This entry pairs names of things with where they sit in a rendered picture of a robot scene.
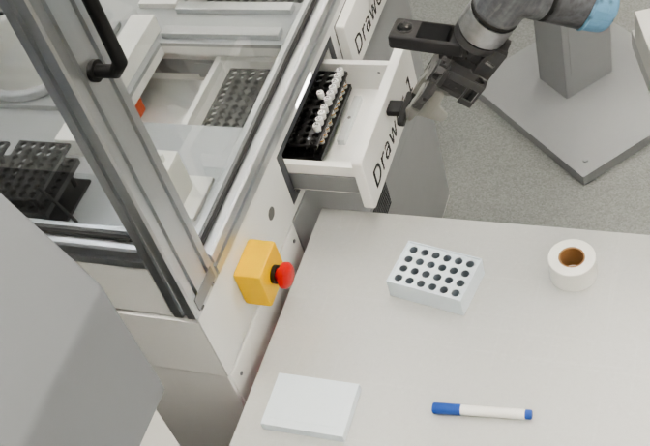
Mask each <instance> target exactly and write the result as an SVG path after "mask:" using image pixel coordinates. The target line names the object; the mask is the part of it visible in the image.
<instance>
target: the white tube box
mask: <svg viewBox="0 0 650 446"><path fill-rule="evenodd" d="M484 274H485V270H484V265H483V261H482V259H481V258H479V257H475V256H471V255H467V254H463V253H456V252H452V251H448V250H444V249H440V248H436V247H433V246H429V245H425V244H421V243H417V242H413V241H409V240H408V242H407V244H406V246H405V247H404V249H403V251H402V253H401V255H400V256H399V259H398V261H397V263H396V264H395V266H394V268H393V270H392V272H391V273H390V275H389V277H388V279H387V281H386V282H387V285H388V288H389V291H390V295H391V296H395V297H398V298H401V299H405V300H408V301H412V302H415V303H419V304H423V305H426V306H430V307H433V308H437V309H439V310H443V311H447V312H453V313H456V314H460V315H465V313H466V311H467V309H468V307H469V305H470V303H471V301H472V299H473V296H474V294H475V292H476V290H477V288H478V286H479V284H480V282H481V280H482V278H483V276H484Z"/></svg>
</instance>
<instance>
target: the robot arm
mask: <svg viewBox="0 0 650 446"><path fill-rule="evenodd" d="M619 5H620V0H470V2H469V3H468V4H467V6H466V7H465V9H464V10H463V12H462V13H461V14H460V16H459V19H458V21H457V23H456V25H452V24H444V23H436V22H428V21H421V20H413V19H405V18H398V19H397V20H396V21H395V23H394V26H393V28H392V30H391V32H390V34H389V36H388V39H389V46H390V47H391V48H397V49H405V50H412V51H420V52H426V53H434V55H433V56H432V58H431V60H430V61H429V63H428V65H427V67H426V68H425V70H424V72H423V73H422V75H421V77H420V78H419V80H418V82H417V84H416V86H415V87H414V89H413V91H412V93H411V96H412V101H411V103H410V104H409V106H408V107H407V108H406V110H405V113H406V120H408V121H410V120H412V119H413V118H414V117H415V116H422V117H426V118H428V119H432V120H435V121H440V122H441V121H444V120H446V118H447V116H448V114H447V112H446V111H445V110H444V108H443V107H442V106H441V102H442V100H443V99H444V95H445V96H453V97H455V98H457V99H458V100H457V103H459V104H462V105H464V106H466V107H468V108H470V107H471V106H472V104H473V103H475V102H476V100H477V99H478V98H479V97H480V95H481V94H482V93H483V92H484V90H485V89H486V87H487V83H488V80H489V79H490V78H491V76H492V75H493V74H494V73H495V71H496V70H497V69H498V68H499V66H500V65H501V64H502V63H503V61H504V60H505V59H506V58H507V55H508V49H509V47H510V44H511V40H509V39H508V38H509V37H510V35H511V34H512V33H513V31H514V30H515V29H516V28H517V26H518V25H519V24H520V22H521V21H522V20H523V19H524V18H528V19H532V20H537V21H541V22H545V23H550V24H554V25H559V26H564V27H569V28H573V29H576V30H577V31H581V30H583V31H589V32H596V33H598V32H602V31H605V30H606V29H607V28H608V27H609V26H610V25H611V23H612V22H613V20H614V19H615V18H616V16H617V13H618V10H619ZM477 93H478V95H477ZM476 95H477V96H476ZM475 96H476V97H475ZM474 97H475V98H474ZM473 98H474V100H473ZM472 100H473V101H472ZM471 101H472V102H471Z"/></svg>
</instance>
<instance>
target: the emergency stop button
mask: <svg viewBox="0 0 650 446"><path fill-rule="evenodd" d="M294 276H295V271H294V267H293V266H292V264H291V263H290V262H283V263H282V264H281V266H280V268H278V269H277V270H276V273H275V279H276V281H277V282H278V284H279V287H280V288H283V289H287V288H288V287H290V286H291V285H292V284H293V281H294Z"/></svg>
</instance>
